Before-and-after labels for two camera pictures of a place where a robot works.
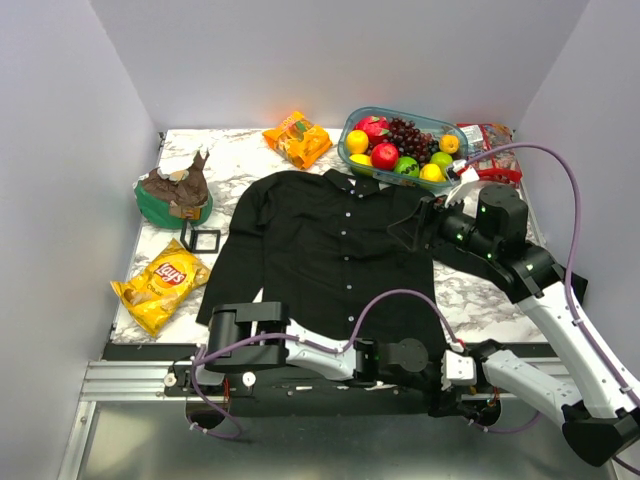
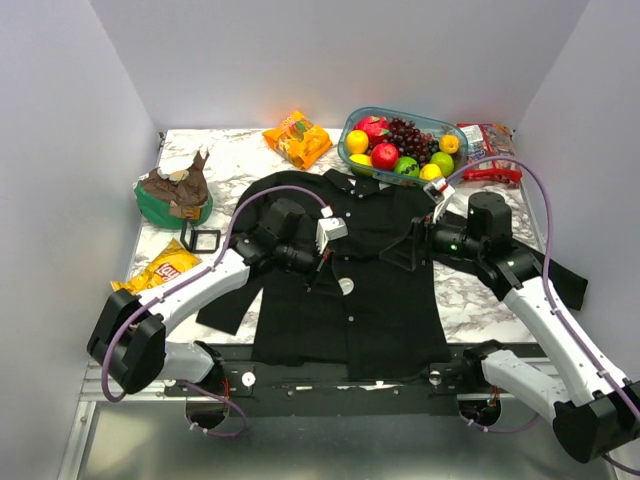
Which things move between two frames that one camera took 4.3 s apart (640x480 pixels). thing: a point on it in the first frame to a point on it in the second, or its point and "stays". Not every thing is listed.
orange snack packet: [298, 140] stays
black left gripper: [448, 405] to [326, 257]
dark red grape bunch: [405, 135] stays
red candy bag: [499, 167] stays
